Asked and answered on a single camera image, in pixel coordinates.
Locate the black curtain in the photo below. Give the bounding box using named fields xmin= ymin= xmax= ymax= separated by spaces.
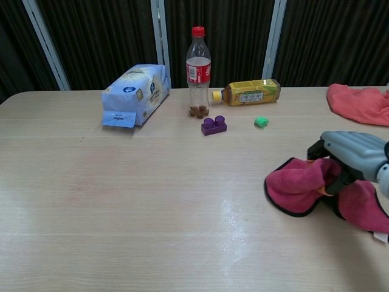
xmin=0 ymin=0 xmax=389 ymax=103

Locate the clear cola bottle red cap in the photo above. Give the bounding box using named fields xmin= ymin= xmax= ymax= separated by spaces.
xmin=185 ymin=26 xmax=212 ymax=119

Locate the orange cloth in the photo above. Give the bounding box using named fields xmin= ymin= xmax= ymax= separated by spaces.
xmin=326 ymin=83 xmax=389 ymax=127

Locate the pink cloth with black trim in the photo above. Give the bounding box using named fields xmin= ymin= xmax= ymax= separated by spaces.
xmin=264 ymin=157 xmax=389 ymax=243

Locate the grey metal frame post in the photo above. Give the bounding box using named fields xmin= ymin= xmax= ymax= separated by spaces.
xmin=150 ymin=0 xmax=171 ymax=89
xmin=22 ymin=0 xmax=72 ymax=91
xmin=261 ymin=0 xmax=287 ymax=82

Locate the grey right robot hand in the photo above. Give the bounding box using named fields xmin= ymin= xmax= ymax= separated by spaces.
xmin=306 ymin=130 xmax=389 ymax=196

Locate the purple toy building block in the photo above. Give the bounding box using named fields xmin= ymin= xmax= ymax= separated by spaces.
xmin=201 ymin=115 xmax=228 ymax=136

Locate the yellow tea bottle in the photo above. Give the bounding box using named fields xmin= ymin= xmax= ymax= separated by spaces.
xmin=211 ymin=78 xmax=281 ymax=107

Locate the blue white snack bag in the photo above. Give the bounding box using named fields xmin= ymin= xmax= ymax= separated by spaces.
xmin=101 ymin=63 xmax=171 ymax=128

